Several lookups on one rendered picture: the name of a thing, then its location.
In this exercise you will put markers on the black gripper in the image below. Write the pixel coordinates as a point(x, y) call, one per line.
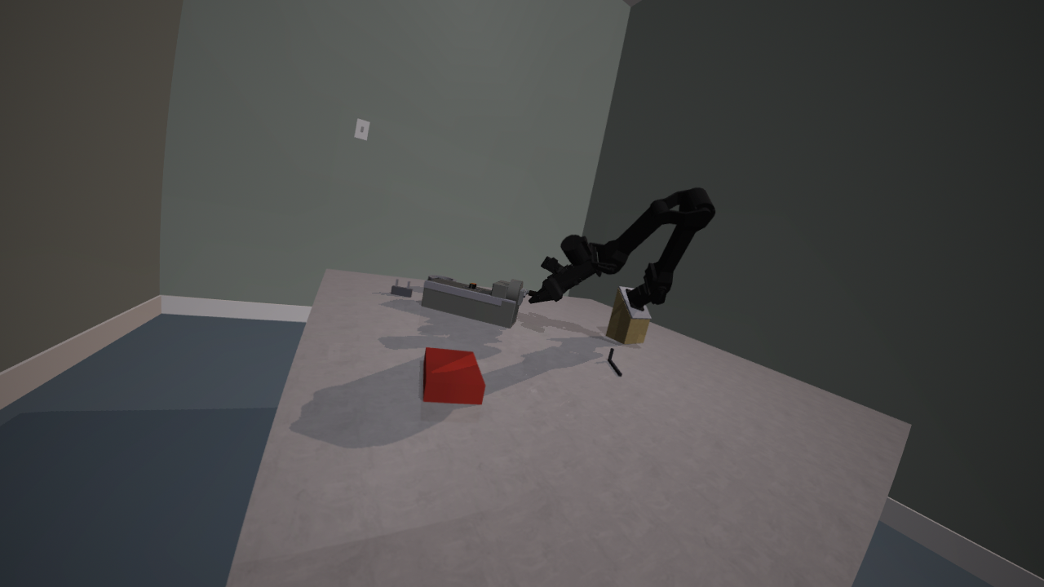
point(553, 289)

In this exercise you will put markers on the red block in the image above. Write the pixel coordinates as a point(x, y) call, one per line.
point(452, 377)

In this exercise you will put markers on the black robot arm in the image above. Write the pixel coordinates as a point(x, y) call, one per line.
point(695, 212)

